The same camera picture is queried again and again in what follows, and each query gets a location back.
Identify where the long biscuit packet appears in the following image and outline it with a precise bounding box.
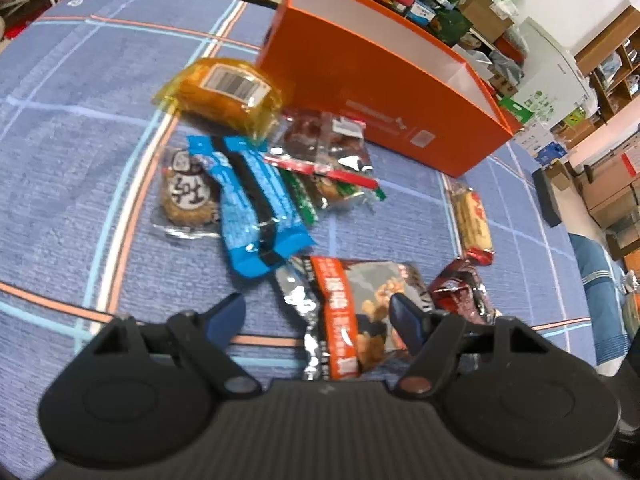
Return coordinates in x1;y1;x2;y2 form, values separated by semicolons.
444;182;497;267

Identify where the red edged clear packet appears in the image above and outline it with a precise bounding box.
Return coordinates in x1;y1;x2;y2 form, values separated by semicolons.
264;110;377;192

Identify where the brown cardboard box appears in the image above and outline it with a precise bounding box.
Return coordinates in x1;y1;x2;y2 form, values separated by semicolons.
456;0;514;44

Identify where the yellow cake packet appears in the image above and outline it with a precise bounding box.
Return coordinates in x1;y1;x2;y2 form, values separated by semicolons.
152;57;287;142

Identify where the blue wafer packet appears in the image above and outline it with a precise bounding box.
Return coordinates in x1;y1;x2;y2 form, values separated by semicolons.
186;135;236;187
219;135;315;279

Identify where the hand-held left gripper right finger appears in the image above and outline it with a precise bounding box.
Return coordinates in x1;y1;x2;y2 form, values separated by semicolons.
390;292;555;395

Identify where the round cookie packet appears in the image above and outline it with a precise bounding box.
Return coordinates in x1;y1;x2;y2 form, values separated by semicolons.
151;144;224;239

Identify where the green edged clear packet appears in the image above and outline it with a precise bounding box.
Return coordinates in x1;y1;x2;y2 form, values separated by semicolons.
279;169;387;224

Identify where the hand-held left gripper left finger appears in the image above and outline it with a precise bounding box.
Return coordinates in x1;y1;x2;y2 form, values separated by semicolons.
82;292;261;396

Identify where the orange cardboard box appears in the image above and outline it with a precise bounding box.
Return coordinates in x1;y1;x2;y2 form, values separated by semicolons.
255;0;515;178

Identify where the wooden wall shelf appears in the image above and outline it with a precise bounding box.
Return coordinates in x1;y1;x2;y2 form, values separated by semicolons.
574;4;640;122

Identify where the orange grey nut packet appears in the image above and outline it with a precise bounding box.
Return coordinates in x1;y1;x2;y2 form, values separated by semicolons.
274;255;432;382

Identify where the blue striped cushion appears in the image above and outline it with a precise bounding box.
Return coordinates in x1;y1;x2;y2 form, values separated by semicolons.
569;232;632;367

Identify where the dark red snack packet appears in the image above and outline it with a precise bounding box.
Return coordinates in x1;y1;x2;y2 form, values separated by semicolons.
426;257;497;327

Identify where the blue plaid tablecloth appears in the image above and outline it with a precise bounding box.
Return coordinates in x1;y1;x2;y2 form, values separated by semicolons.
0;0;601;461

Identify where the long black box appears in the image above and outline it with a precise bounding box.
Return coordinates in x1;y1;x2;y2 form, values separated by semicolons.
531;166;569;227

